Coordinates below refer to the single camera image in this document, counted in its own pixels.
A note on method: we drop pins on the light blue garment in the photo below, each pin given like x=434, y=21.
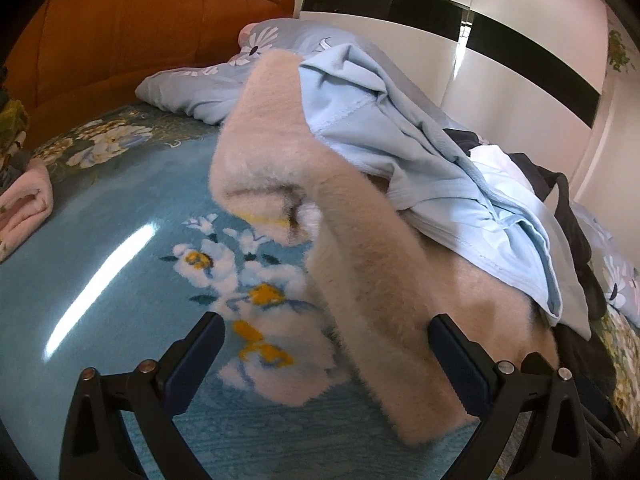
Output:
x=400, y=130

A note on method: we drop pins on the dark floral bedsheet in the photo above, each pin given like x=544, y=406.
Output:
x=100, y=140

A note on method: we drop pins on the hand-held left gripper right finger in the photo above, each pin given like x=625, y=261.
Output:
x=460, y=360

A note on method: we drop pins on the green leaf wall sticker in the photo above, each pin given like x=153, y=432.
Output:
x=620, y=50

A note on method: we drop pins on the pink folded garment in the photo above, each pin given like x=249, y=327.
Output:
x=27, y=195

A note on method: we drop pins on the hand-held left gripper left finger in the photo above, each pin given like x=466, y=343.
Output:
x=192, y=360

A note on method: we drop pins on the pink pillow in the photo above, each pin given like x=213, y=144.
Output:
x=243, y=35

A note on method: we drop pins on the white garment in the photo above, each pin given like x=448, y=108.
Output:
x=495, y=165

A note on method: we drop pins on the black garment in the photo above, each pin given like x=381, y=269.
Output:
x=570, y=210

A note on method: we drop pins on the teal floral blanket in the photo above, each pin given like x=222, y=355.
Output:
x=125, y=285

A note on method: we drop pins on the orange wooden headboard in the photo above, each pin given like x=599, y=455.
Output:
x=125, y=25

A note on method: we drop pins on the beige fuzzy sweater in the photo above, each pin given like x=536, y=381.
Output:
x=360, y=260

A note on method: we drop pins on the white wardrobe with black stripe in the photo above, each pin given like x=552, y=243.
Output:
x=525, y=10

